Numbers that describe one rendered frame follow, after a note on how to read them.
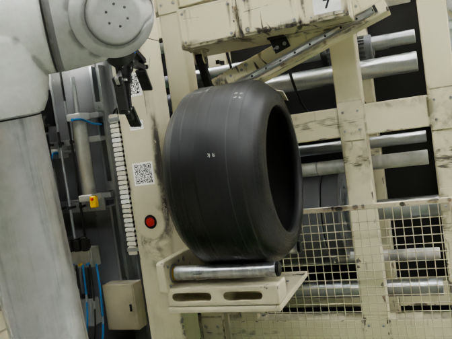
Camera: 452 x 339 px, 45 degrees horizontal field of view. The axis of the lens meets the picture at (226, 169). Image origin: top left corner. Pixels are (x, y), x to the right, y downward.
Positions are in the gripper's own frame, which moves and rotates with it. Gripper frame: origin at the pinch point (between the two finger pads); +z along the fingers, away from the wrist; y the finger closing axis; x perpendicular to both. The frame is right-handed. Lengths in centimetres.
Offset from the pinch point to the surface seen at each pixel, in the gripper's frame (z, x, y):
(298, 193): 55, 38, -11
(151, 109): 21.0, -7.1, -18.4
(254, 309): 50, 28, 34
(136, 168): 34.5, -13.2, -5.0
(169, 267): 47, 1, 24
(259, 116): 11.7, 30.3, -6.3
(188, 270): 48, 7, 24
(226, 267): 45, 19, 24
